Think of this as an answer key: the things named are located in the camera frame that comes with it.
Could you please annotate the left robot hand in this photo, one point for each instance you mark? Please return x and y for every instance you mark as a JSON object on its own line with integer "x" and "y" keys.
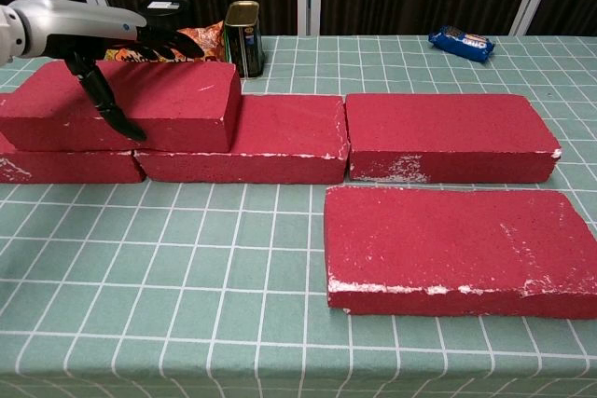
{"x": 79, "y": 25}

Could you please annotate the red foam brick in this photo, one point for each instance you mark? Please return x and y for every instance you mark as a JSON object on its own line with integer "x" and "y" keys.
{"x": 443, "y": 127}
{"x": 70, "y": 167}
{"x": 177, "y": 100}
{"x": 280, "y": 137}
{"x": 443, "y": 249}

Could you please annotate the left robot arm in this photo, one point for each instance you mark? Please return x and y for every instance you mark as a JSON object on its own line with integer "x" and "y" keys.
{"x": 7, "y": 30}

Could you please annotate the black cylindrical canister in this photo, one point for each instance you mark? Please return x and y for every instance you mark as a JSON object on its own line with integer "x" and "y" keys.
{"x": 165, "y": 9}

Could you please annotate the green orange snack bag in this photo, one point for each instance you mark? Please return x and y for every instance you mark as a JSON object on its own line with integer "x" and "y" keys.
{"x": 210, "y": 39}

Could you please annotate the gold-lidded dark tin can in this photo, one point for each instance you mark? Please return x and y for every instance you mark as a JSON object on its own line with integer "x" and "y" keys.
{"x": 242, "y": 44}

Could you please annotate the green checkered tablecloth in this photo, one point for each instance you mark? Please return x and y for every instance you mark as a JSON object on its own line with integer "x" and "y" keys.
{"x": 186, "y": 277}

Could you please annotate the blue cookie packet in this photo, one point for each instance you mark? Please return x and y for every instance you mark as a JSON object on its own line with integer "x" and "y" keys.
{"x": 462, "y": 44}

